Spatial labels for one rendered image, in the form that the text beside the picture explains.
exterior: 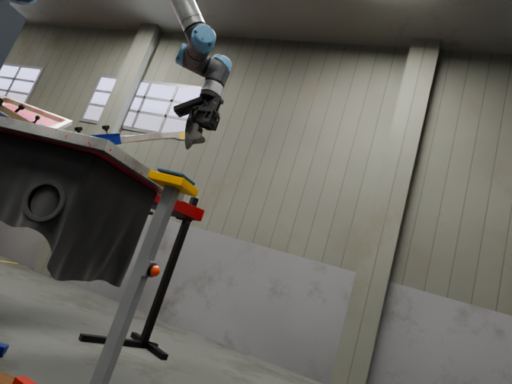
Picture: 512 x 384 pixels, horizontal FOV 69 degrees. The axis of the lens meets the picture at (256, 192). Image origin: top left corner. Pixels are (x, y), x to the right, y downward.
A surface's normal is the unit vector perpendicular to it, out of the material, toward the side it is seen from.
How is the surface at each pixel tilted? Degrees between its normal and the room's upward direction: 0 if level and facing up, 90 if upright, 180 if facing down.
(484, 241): 90
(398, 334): 90
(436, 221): 90
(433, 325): 90
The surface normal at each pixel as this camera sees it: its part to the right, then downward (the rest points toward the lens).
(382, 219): -0.29, -0.31
